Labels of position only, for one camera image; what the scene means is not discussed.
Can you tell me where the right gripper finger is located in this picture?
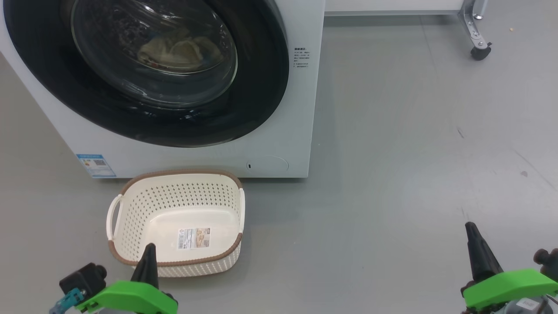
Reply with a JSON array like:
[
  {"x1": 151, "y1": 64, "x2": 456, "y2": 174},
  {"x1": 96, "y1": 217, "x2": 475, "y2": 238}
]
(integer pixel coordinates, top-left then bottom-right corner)
[{"x1": 465, "y1": 222, "x2": 504, "y2": 284}]

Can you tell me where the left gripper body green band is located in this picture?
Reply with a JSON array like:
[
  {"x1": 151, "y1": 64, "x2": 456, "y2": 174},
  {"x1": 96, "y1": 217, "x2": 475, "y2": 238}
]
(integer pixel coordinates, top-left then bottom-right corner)
[{"x1": 75, "y1": 280, "x2": 178, "y2": 314}]

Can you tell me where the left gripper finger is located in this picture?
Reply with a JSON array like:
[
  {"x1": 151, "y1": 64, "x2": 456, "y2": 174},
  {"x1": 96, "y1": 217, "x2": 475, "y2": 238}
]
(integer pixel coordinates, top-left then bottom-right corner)
[{"x1": 131, "y1": 243, "x2": 160, "y2": 289}]

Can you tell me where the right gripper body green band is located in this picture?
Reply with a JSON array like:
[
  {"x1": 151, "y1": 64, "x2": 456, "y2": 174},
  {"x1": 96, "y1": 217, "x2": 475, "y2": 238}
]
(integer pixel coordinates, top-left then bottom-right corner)
[{"x1": 461, "y1": 268, "x2": 558, "y2": 312}]

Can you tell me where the black round glass washer door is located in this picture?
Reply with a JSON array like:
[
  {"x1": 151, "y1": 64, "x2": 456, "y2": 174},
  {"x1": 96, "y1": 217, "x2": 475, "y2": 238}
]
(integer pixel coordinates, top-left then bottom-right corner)
[{"x1": 3, "y1": 0, "x2": 290, "y2": 148}]

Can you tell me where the white front-load washing machine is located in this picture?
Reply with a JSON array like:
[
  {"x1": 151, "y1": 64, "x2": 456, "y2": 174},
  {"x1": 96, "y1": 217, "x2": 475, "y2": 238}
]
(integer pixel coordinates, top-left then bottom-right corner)
[{"x1": 0, "y1": 0, "x2": 326, "y2": 179}]

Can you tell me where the barcode label sticker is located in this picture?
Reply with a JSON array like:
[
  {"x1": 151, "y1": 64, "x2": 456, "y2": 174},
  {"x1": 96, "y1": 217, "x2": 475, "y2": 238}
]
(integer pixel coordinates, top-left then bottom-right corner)
[{"x1": 177, "y1": 227, "x2": 212, "y2": 250}]

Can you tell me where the cream perforated laundry basket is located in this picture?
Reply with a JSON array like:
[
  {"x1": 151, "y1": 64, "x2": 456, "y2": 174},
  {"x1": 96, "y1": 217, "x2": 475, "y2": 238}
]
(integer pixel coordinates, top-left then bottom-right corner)
[{"x1": 106, "y1": 169, "x2": 246, "y2": 278}]

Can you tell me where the blue energy label sticker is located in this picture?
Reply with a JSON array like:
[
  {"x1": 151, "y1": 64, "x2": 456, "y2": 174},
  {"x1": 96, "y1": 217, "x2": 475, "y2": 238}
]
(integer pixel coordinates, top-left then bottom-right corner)
[{"x1": 75, "y1": 154, "x2": 117, "y2": 178}]

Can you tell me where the metal partition leg with caster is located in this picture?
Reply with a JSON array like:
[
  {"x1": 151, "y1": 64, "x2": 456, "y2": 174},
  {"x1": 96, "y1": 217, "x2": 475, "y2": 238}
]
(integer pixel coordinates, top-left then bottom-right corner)
[{"x1": 458, "y1": 0, "x2": 492, "y2": 61}]

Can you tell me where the teal plug left camera cable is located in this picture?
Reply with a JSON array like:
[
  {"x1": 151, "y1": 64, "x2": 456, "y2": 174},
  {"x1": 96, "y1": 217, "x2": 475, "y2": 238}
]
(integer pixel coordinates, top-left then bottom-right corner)
[{"x1": 49, "y1": 288, "x2": 85, "y2": 314}]

